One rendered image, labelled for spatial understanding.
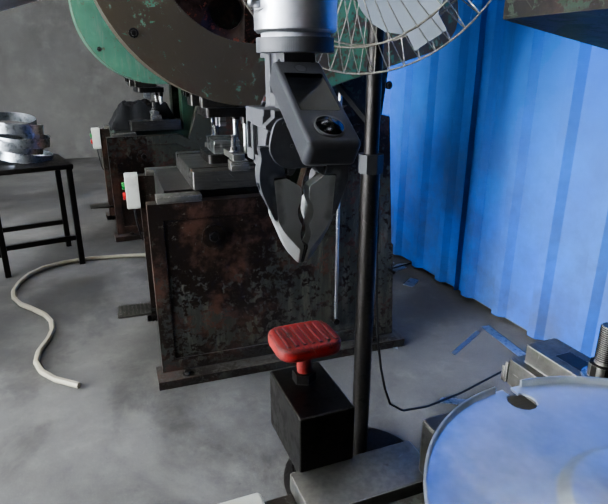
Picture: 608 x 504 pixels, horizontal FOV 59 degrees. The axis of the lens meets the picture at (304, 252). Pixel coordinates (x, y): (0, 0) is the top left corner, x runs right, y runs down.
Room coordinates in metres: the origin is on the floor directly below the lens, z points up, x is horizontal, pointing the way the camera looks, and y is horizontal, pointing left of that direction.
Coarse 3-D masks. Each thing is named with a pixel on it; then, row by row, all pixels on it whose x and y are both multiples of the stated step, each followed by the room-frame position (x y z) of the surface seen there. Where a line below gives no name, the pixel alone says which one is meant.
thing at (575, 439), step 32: (544, 384) 0.38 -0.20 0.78; (576, 384) 0.38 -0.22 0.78; (448, 416) 0.33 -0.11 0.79; (480, 416) 0.34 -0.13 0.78; (512, 416) 0.34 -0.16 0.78; (544, 416) 0.34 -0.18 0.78; (576, 416) 0.34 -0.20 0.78; (448, 448) 0.30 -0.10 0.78; (480, 448) 0.30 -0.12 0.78; (512, 448) 0.30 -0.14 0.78; (544, 448) 0.30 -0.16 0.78; (576, 448) 0.30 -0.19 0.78; (448, 480) 0.27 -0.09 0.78; (480, 480) 0.27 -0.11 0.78; (512, 480) 0.27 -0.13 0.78; (544, 480) 0.27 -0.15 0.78; (576, 480) 0.27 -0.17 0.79
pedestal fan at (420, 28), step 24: (360, 0) 1.10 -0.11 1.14; (384, 0) 1.06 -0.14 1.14; (408, 0) 1.02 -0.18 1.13; (432, 0) 0.99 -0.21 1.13; (456, 0) 1.00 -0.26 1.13; (384, 24) 1.00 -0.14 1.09; (408, 24) 1.03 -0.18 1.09; (432, 24) 1.00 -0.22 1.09; (432, 48) 1.00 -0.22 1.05; (336, 72) 1.10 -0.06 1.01; (360, 168) 1.13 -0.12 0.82; (360, 192) 1.14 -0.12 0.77; (360, 216) 1.14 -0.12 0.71; (360, 240) 1.13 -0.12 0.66; (360, 264) 1.13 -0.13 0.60; (360, 288) 1.13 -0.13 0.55; (360, 312) 1.13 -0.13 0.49; (360, 336) 1.13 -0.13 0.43; (360, 360) 1.13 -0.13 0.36; (360, 384) 1.13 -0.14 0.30; (384, 384) 1.22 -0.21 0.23; (360, 408) 1.12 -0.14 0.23; (408, 408) 1.31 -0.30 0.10; (360, 432) 1.12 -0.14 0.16; (384, 432) 1.28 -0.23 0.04; (288, 480) 1.11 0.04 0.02
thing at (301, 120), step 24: (288, 72) 0.49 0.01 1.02; (312, 72) 0.50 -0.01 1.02; (288, 96) 0.46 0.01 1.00; (312, 96) 0.47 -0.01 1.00; (336, 96) 0.48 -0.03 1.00; (288, 120) 0.46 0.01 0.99; (312, 120) 0.44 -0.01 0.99; (336, 120) 0.44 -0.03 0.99; (312, 144) 0.42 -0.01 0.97; (336, 144) 0.42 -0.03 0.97; (360, 144) 0.43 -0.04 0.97
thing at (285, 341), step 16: (320, 320) 0.54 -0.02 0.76; (272, 336) 0.50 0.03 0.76; (288, 336) 0.50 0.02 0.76; (304, 336) 0.50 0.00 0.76; (320, 336) 0.50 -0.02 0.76; (336, 336) 0.50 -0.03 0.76; (288, 352) 0.47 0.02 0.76; (304, 352) 0.48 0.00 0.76; (320, 352) 0.48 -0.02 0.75; (336, 352) 0.49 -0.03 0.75; (304, 368) 0.50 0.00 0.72
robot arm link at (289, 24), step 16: (256, 0) 0.51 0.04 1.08; (272, 0) 0.50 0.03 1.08; (288, 0) 0.49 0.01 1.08; (304, 0) 0.49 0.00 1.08; (320, 0) 0.50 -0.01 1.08; (336, 0) 0.52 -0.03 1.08; (256, 16) 0.51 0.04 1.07; (272, 16) 0.50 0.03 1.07; (288, 16) 0.49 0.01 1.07; (304, 16) 0.49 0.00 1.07; (320, 16) 0.50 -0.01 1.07; (336, 16) 0.52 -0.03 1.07; (256, 32) 0.52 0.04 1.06; (272, 32) 0.50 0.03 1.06; (288, 32) 0.50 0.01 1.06; (304, 32) 0.50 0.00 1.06; (320, 32) 0.51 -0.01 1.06
